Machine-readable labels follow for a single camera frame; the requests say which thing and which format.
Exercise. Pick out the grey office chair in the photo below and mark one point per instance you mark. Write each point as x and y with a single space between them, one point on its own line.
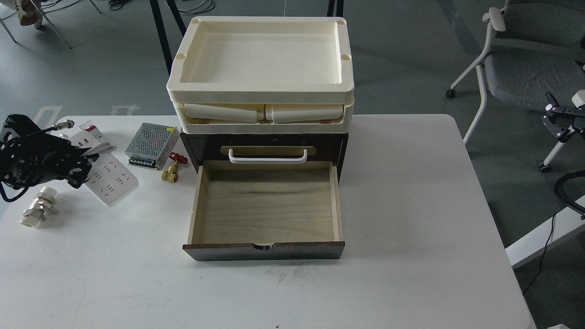
521 77

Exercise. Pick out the cream plastic top tray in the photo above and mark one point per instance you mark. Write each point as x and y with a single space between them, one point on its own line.
263 60

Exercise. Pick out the white side table edge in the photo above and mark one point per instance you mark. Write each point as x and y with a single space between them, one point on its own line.
565 224

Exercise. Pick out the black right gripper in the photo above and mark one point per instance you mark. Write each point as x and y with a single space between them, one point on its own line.
555 111

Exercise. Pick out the white red circuit breaker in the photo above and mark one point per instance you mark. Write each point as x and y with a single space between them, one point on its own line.
91 128

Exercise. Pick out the cream plastic lower tray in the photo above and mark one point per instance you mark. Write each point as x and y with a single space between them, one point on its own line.
264 118

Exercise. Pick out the metal mesh power supply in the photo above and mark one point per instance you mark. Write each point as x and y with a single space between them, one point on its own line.
151 145

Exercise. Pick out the open wooden drawer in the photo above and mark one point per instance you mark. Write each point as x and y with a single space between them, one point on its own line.
266 212

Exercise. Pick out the brass valve red handle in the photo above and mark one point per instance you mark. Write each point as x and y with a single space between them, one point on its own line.
171 175

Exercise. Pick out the cream plastic tray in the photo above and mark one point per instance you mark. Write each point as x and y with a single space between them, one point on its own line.
264 118
263 60

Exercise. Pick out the white power strip with cable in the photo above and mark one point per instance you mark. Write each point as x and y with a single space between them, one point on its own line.
109 179

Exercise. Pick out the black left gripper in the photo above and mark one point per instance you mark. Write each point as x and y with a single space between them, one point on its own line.
30 156

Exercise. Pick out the white plastic pipe fitting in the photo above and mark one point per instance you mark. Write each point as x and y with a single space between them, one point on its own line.
42 203

